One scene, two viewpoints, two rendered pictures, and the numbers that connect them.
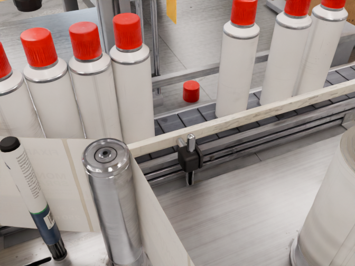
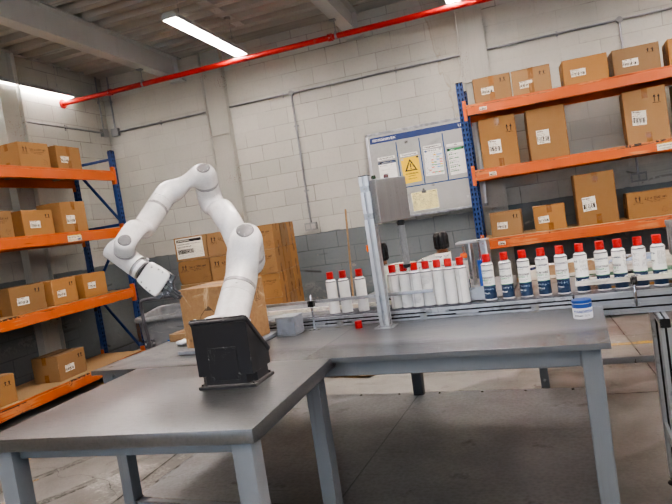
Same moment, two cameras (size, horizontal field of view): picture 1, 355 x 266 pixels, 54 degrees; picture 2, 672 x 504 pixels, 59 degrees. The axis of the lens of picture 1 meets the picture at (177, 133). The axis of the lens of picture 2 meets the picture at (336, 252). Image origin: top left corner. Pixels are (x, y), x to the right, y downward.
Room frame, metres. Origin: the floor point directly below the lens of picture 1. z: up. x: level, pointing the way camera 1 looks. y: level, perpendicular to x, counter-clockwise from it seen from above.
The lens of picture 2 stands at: (2.48, 1.84, 1.33)
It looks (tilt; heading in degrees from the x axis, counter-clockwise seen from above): 3 degrees down; 226
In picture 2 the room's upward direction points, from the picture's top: 9 degrees counter-clockwise
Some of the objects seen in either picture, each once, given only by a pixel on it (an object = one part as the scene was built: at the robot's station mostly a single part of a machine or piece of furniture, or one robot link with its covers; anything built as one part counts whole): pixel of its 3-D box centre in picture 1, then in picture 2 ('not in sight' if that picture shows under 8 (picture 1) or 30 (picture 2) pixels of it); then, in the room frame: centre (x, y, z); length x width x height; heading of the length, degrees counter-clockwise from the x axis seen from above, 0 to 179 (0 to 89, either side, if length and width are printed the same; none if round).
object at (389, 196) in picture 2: not in sight; (386, 200); (0.46, 0.14, 1.38); 0.17 x 0.10 x 0.19; 168
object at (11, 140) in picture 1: (38, 208); not in sight; (0.21, 0.14, 0.97); 0.02 x 0.02 x 0.19
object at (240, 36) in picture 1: (236, 63); (361, 290); (0.46, -0.09, 0.98); 0.05 x 0.05 x 0.20
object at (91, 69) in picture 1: (96, 98); (405, 285); (0.37, 0.11, 0.98); 0.05 x 0.05 x 0.20
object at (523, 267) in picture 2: not in sight; (524, 273); (0.17, 0.59, 0.98); 0.05 x 0.05 x 0.20
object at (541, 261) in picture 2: not in sight; (542, 271); (0.14, 0.66, 0.98); 0.05 x 0.05 x 0.20
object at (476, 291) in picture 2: not in sight; (475, 269); (0.17, 0.36, 1.01); 0.14 x 0.13 x 0.26; 113
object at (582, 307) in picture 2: not in sight; (582, 308); (0.32, 0.89, 0.87); 0.07 x 0.07 x 0.07
